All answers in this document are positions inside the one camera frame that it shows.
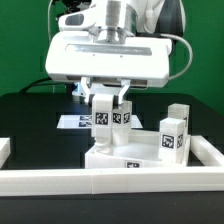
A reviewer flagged black cable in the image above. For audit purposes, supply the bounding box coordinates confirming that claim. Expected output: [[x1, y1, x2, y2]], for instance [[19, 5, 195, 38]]
[[19, 77, 68, 94]]

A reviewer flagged white thin cable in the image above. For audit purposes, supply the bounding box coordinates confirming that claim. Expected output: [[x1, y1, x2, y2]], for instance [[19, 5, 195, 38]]
[[47, 0, 55, 44]]

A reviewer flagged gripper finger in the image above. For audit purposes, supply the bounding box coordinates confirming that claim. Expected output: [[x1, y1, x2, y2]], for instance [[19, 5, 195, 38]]
[[113, 80, 131, 108], [81, 77, 94, 104]]

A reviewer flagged white square table top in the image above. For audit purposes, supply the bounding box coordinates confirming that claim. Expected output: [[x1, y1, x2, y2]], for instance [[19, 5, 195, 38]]
[[85, 130, 190, 168]]

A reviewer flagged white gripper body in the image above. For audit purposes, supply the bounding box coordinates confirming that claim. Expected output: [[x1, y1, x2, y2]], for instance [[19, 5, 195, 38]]
[[45, 32, 172, 87]]

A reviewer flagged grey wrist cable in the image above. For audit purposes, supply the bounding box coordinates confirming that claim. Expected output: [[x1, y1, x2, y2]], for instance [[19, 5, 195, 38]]
[[146, 6, 194, 82]]

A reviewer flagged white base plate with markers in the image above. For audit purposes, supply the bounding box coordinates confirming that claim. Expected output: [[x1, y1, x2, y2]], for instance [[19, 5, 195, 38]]
[[57, 115, 143, 129]]

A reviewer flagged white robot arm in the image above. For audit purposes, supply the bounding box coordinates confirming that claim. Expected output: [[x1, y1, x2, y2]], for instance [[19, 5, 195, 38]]
[[45, 0, 185, 104]]

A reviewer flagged white U-shaped fence wall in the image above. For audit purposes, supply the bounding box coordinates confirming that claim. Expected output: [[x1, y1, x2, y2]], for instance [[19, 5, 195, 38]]
[[0, 136, 224, 196]]

